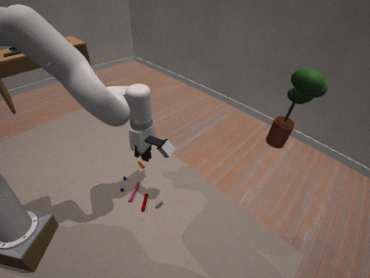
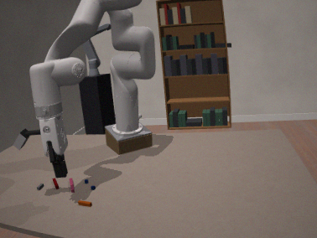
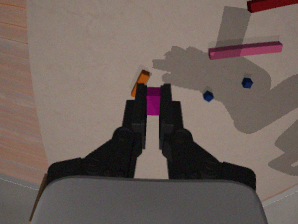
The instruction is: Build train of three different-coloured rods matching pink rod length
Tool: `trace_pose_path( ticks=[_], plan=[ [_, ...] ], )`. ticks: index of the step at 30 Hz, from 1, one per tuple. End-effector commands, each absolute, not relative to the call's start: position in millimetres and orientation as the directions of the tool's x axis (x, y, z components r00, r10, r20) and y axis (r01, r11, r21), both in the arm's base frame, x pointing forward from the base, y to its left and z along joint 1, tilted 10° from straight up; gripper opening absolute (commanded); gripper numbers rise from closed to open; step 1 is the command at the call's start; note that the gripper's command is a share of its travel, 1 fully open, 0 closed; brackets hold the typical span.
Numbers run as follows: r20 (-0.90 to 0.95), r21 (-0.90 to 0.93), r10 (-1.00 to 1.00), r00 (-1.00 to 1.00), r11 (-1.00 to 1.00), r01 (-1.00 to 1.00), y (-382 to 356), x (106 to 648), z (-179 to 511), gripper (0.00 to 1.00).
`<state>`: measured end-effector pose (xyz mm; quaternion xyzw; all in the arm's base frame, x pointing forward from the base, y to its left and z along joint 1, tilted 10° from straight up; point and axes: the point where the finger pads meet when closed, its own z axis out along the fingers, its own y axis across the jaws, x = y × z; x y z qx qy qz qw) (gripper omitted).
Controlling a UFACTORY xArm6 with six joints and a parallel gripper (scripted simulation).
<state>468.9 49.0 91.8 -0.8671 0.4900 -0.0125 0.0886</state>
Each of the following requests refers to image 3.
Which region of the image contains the pink rod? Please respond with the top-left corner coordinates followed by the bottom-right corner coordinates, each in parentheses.
top-left (208, 41), bottom-right (283, 60)

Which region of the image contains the small blue cube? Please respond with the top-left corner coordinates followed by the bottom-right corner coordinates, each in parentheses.
top-left (241, 78), bottom-right (253, 89)
top-left (203, 90), bottom-right (214, 102)

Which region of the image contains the orange rod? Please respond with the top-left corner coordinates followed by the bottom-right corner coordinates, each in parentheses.
top-left (131, 69), bottom-right (150, 97)

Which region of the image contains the magenta rod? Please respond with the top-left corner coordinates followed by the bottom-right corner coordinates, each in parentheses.
top-left (147, 87), bottom-right (160, 116)

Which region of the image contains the dark red rod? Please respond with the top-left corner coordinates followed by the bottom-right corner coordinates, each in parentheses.
top-left (247, 0), bottom-right (298, 13)

